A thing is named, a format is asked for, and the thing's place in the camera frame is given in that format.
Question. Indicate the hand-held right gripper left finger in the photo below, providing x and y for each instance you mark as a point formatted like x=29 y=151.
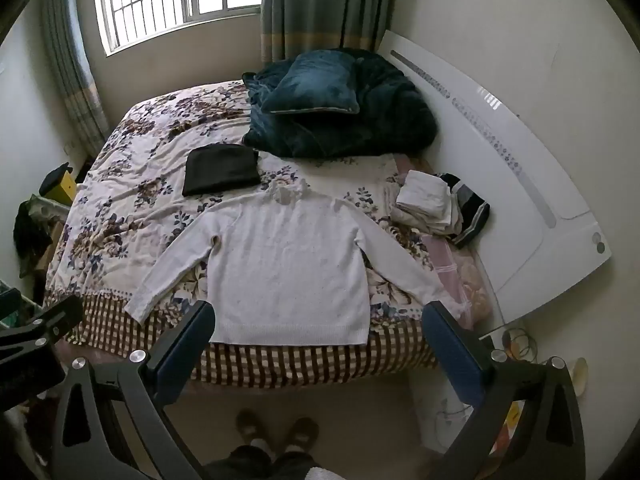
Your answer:
x=184 y=347

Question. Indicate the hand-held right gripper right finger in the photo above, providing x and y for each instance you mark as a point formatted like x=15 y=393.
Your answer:
x=450 y=355

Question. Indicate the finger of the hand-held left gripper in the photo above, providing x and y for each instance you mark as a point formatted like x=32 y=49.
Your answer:
x=50 y=322

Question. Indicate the white knit sweater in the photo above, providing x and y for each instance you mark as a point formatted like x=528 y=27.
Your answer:
x=285 y=270

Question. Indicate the stack of white folded clothes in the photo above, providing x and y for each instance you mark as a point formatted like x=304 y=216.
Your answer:
x=425 y=200

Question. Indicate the white floor box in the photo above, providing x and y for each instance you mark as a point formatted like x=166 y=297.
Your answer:
x=435 y=420

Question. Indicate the cardboard box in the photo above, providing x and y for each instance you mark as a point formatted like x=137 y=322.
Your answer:
x=47 y=252

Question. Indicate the dark green cloth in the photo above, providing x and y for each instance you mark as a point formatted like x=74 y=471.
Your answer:
x=30 y=235

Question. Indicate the pink bed sheet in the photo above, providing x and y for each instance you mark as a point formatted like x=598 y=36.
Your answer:
x=450 y=265

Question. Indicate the person's left shoe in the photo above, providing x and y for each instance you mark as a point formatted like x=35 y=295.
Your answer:
x=252 y=427

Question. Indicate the person's shoe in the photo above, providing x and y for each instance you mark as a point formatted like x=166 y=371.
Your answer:
x=252 y=427
x=302 y=432

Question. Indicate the cream slipper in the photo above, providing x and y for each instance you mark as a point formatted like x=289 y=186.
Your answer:
x=581 y=375

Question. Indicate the dark striped garment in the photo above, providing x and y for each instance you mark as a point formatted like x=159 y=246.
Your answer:
x=472 y=215

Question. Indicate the floral bed blanket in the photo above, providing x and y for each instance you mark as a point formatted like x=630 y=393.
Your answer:
x=125 y=200

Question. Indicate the person's right shoe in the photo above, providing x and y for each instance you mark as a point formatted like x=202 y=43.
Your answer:
x=302 y=432

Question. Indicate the black folded garment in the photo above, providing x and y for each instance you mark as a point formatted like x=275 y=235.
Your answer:
x=220 y=170

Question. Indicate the white bed headboard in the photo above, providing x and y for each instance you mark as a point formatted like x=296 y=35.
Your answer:
x=500 y=160

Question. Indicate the dark teal plush duvet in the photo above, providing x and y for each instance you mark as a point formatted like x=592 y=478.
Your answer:
x=390 y=120

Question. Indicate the narrow grey-green curtain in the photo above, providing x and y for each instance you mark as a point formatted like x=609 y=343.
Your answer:
x=70 y=70

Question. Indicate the dark teal plush pillow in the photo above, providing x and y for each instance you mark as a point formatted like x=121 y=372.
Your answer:
x=310 y=85

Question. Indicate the barred window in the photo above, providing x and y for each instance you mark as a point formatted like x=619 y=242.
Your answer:
x=150 y=5

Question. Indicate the wide grey-green curtain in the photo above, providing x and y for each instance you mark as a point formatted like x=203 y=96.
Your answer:
x=310 y=5

